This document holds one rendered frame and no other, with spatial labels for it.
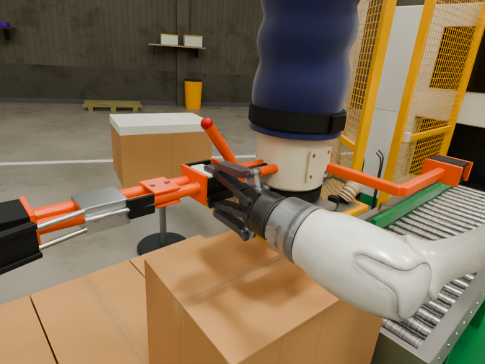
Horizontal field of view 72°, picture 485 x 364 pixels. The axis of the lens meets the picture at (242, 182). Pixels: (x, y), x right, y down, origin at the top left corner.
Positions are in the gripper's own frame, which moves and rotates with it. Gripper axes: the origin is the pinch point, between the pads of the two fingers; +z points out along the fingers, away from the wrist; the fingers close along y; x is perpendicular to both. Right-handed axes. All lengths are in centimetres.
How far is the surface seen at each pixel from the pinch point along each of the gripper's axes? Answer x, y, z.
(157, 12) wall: 414, -105, 781
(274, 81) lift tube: 15.6, -19.3, -1.6
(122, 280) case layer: 7, 68, 66
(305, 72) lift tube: 18.7, -21.4, -6.7
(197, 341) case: -5.6, 33.0, -6.1
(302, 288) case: 21.3, 28.6, -12.2
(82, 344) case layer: -17, 68, 43
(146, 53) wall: 386, -9, 793
